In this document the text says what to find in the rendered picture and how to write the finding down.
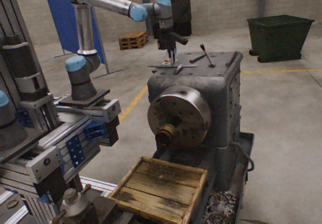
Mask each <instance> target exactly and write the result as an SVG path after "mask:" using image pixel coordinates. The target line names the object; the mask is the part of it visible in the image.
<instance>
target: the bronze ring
mask: <svg viewBox="0 0 322 224"><path fill-rule="evenodd" d="M177 137H178V133H177V131H176V129H175V127H174V126H173V125H172V124H163V125H162V126H161V127H160V128H159V130H158V132H157V135H156V136H155V140H156V142H157V143H158V145H160V146H162V147H168V146H169V145H170V144H171V143H172V142H173V141H175V140H176V139H177Z"/></svg>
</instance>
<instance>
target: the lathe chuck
mask: <svg viewBox="0 0 322 224"><path fill-rule="evenodd" d="M180 91H184V92H185V93H186V94H185V95H182V94H180V93H179V92H180ZM159 97H160V98H161V99H162V101H163V102H164V103H165V105H166V107H167V108H168V109H169V110H170V112H171V114H172V115H175V116H177V117H179V118H180V119H181V120H182V122H194V123H204V124H206V130H202V131H201V132H200V135H199V136H198V135H193V134H190V135H189V136H182V137H181V138H180V137H177V139H176V140H175V141H173V142H172V143H171V144H170V145H169V147H171V148H173V149H177V150H191V149H194V148H196V147H197V146H199V145H200V143H202V142H203V140H204V138H205V136H206V134H207V132H208V130H209V128H210V124H211V115H210V111H209V109H208V107H207V105H206V103H205V102H204V101H203V100H202V99H201V98H200V97H199V95H197V94H195V93H193V92H192V91H190V90H187V89H185V88H169V89H167V90H165V91H164V92H162V93H161V94H160V95H158V97H157V98H156V99H155V100H153V101H152V102H151V104H150V106H149V108H148V111H147V120H148V124H149V126H150V128H151V131H152V132H153V134H154V135H157V132H158V130H159V128H160V126H159V124H158V122H160V121H159V120H158V118H157V115H158V113H157V112H156V110H155V109H154V108H153V106H154V105H155V104H157V102H156V100H157V99H158V98H159ZM178 123H179V122H178V121H177V120H176V119H175V118H173V119H172V121H171V122H170V123H169V124H173V125H174V126H176V127H177V125H178Z"/></svg>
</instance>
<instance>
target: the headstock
mask: <svg viewBox="0 0 322 224"><path fill-rule="evenodd" d="M202 53H204V52H186V53H184V54H178V55H176V59H178V60H177V61H175V63H174V64H172V65H162V66H172V67H174V66H179V65H180V64H182V65H183V66H186V65H197V67H195V68H181V69H180V70H179V71H178V73H177V74H175V73H174V71H175V70H176V68H162V69H160V70H159V71H157V72H156V73H154V74H153V75H151V77H150V78H149V80H148V82H147V87H148V94H149V96H148V100H149V102H150V104H151V102H152V101H153V100H155V99H156V98H157V97H158V95H160V94H161V93H162V92H163V91H164V90H165V89H167V88H170V87H172V86H187V87H191V88H193V89H195V90H197V91H199V93H201V94H202V95H203V96H204V97H205V98H206V100H207V101H208V102H209V104H210V106H211V108H212V111H213V122H212V124H211V126H210V128H209V130H208V132H207V134H206V136H205V138H204V140H203V142H202V143H201V144H207V145H213V146H219V147H225V146H227V145H228V143H229V130H230V128H231V125H232V122H233V120H234V117H235V114H236V111H237V109H238V107H239V104H240V85H241V83H240V74H241V70H240V63H241V61H242V60H243V54H242V53H241V52H237V53H236V55H235V57H234V59H233V60H232V61H231V63H230V65H229V67H226V66H225V64H226V63H227V61H228V59H229V58H230V56H231V54H232V53H233V52H207V55H208V57H209V58H210V60H211V62H212V63H213V64H214V65H216V66H215V67H210V62H209V60H208V59H207V57H206V56H204V57H202V58H200V59H199V60H197V61H194V62H192V63H190V62H189V61H190V60H191V59H193V58H195V57H197V56H199V55H200V54H202ZM218 72H219V73H220V74H215V73H218ZM208 75H212V76H208ZM202 76H204V77H202Z"/></svg>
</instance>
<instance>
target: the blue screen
mask: <svg viewBox="0 0 322 224"><path fill-rule="evenodd" d="M47 1H48V4H49V8H50V12H51V15H52V19H53V22H54V24H55V28H56V31H57V35H58V36H59V40H60V43H61V46H62V49H63V55H61V56H65V55H70V54H72V53H76V54H78V51H79V41H78V31H77V23H76V14H75V7H74V6H73V5H72V4H71V1H69V0H47ZM90 9H91V20H92V27H93V41H94V49H95V50H96V51H97V54H98V55H99V56H100V58H101V63H102V64H104V65H105V67H106V72H107V73H106V74H102V75H99V76H95V77H93V79H96V78H100V77H102V76H105V75H108V74H113V73H116V72H119V71H122V70H123V69H119V70H116V71H113V72H109V67H108V63H107V60H106V56H105V51H104V46H103V44H102V39H101V32H100V29H99V25H98V21H97V16H96V13H95V8H94V6H91V8H90ZM64 50H66V51H70V52H72V53H68V54H65V52H64ZM61 56H56V57H54V58H57V57H61Z"/></svg>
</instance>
